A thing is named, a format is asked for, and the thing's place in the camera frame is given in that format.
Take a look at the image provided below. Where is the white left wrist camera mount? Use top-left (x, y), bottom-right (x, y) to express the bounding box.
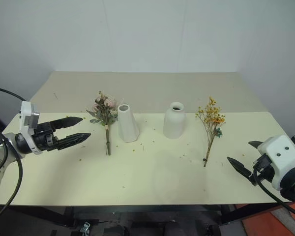
top-left (18, 100), bottom-right (44, 155)

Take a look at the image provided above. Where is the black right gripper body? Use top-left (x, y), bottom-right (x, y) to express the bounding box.
top-left (249, 154), bottom-right (276, 186)

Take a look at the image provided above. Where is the orange floor mat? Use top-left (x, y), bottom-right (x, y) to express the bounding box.
top-left (240, 203), bottom-right (295, 236)

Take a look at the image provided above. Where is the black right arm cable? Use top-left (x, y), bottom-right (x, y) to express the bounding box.
top-left (252, 161), bottom-right (295, 221)

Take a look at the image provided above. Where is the metal caster wheel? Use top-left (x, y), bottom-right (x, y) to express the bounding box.
top-left (79, 221), bottom-right (91, 236)

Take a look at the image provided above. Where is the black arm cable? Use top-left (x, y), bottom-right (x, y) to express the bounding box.
top-left (0, 126), bottom-right (24, 228)
top-left (0, 86), bottom-right (28, 102)
top-left (252, 161), bottom-right (295, 221)

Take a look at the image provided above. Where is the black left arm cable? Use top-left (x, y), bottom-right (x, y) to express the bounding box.
top-left (0, 126), bottom-right (24, 228)
top-left (0, 86), bottom-right (28, 102)

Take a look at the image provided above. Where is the pink artificial flower bouquet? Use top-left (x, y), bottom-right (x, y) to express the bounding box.
top-left (86, 90), bottom-right (125, 156)

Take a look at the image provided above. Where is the tapered white ceramic vase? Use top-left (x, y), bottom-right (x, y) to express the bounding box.
top-left (117, 103), bottom-right (141, 144)

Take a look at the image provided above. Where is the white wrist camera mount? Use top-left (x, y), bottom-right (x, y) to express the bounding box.
top-left (18, 100), bottom-right (44, 155)
top-left (257, 134), bottom-right (295, 191)

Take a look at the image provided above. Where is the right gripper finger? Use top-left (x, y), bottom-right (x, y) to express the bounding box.
top-left (247, 140), bottom-right (263, 149)
top-left (226, 156), bottom-right (257, 185)

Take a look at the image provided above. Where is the black metal table frame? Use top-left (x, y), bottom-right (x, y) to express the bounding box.
top-left (0, 203), bottom-right (295, 228)

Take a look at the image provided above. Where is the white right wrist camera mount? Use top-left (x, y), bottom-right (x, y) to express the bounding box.
top-left (257, 134), bottom-right (295, 191)

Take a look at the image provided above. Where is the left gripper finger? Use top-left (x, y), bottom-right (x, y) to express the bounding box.
top-left (57, 132), bottom-right (92, 151)
top-left (49, 117), bottom-right (85, 130)

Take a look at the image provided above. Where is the yellow dried flower bouquet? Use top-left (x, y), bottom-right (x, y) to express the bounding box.
top-left (195, 96), bottom-right (227, 168)

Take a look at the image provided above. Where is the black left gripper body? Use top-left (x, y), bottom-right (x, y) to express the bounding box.
top-left (31, 121), bottom-right (61, 152)

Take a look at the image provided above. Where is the white bottle-shaped ceramic vase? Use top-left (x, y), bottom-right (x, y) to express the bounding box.
top-left (162, 101), bottom-right (187, 140)

